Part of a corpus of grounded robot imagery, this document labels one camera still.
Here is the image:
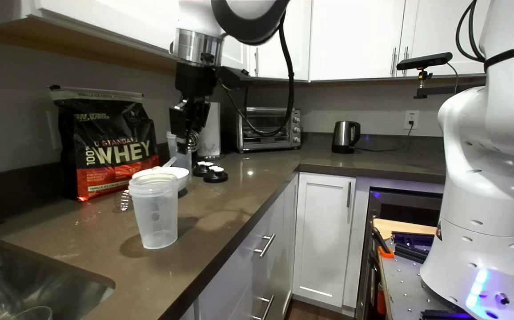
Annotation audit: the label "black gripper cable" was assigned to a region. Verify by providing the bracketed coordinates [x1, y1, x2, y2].
[232, 14, 298, 138]

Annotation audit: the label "clear shaker bottle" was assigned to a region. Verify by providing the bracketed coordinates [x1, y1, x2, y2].
[127, 172, 182, 252]

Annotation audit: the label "white upper cabinet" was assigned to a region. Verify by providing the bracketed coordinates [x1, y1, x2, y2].
[0, 0, 250, 81]
[245, 0, 490, 83]

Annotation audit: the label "black cable bundle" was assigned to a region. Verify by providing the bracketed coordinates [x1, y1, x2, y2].
[454, 0, 514, 72]

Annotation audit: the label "black metal bars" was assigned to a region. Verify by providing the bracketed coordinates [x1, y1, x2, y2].
[390, 229, 440, 262]

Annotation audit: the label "white wall outlet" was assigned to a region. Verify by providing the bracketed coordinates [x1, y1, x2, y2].
[405, 108, 421, 129]

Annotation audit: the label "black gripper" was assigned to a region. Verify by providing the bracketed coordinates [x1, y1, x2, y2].
[168, 62, 220, 150]

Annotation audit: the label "tall clear plastic bottle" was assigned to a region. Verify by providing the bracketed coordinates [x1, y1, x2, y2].
[166, 129, 195, 174]

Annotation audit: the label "white cabinet door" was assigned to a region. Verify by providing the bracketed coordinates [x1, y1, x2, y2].
[293, 170, 360, 309]

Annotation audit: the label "stainless electric kettle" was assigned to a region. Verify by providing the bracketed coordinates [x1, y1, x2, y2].
[332, 118, 364, 154]

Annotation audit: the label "perforated robot mounting table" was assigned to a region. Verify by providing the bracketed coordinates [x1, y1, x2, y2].
[380, 250, 514, 320]

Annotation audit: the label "silver toaster oven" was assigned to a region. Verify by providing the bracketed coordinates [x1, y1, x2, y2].
[234, 104, 305, 154]

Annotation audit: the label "black shaker lid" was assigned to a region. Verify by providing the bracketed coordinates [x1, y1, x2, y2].
[191, 158, 216, 177]
[202, 165, 230, 184]

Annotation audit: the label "black red whey protein bag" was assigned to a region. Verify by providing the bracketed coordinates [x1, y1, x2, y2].
[49, 83, 163, 202]

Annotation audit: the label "orange black clamp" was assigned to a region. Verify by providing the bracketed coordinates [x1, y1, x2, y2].
[369, 222, 399, 261]

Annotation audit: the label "white bowl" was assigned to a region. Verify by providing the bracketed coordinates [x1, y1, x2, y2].
[131, 165, 193, 193]

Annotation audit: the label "white base cabinet with drawers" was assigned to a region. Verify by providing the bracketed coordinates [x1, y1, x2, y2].
[179, 174, 300, 320]

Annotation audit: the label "black stereo camera on mount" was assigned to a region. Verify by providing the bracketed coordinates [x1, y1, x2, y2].
[396, 49, 461, 101]

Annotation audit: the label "wooden board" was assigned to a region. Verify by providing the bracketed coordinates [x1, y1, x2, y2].
[373, 216, 440, 239]

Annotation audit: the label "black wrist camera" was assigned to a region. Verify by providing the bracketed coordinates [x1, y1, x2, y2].
[216, 63, 250, 92]

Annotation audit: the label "stainless steel sink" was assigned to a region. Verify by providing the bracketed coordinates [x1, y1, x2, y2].
[0, 238, 118, 320]

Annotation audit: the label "dark built-in appliance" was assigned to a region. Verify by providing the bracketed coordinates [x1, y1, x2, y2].
[360, 179, 447, 320]

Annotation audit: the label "silver drawer handle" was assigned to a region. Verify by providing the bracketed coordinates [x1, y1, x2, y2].
[250, 293, 275, 320]
[253, 232, 278, 259]

